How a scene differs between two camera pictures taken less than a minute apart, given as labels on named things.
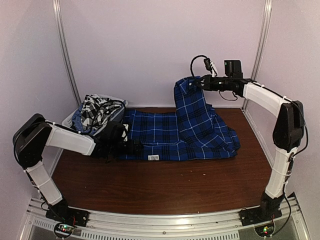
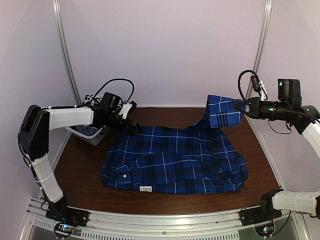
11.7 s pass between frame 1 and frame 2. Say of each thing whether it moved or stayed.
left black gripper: moved
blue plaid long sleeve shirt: moved
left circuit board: stayed
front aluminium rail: stayed
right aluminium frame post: stayed
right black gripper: moved
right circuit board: stayed
